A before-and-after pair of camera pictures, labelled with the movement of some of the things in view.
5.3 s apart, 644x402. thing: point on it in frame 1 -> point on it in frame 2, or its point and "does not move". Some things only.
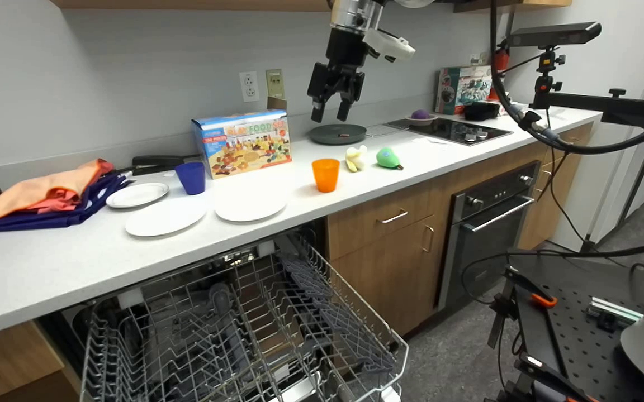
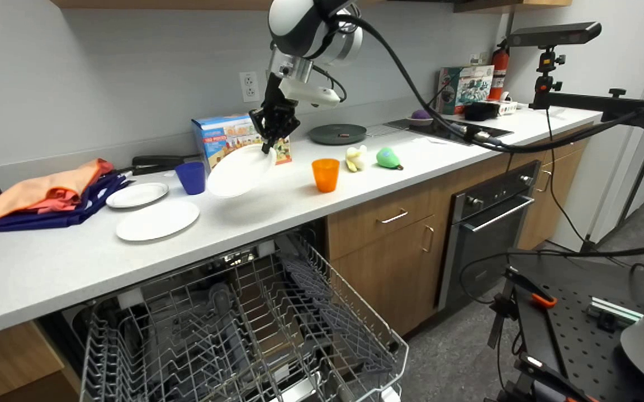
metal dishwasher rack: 269,323 does not move
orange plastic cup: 327,173 does not move
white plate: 250,204 -> 250,173
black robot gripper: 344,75 -> 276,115
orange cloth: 49,193 does not move
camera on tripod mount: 548,57 does not move
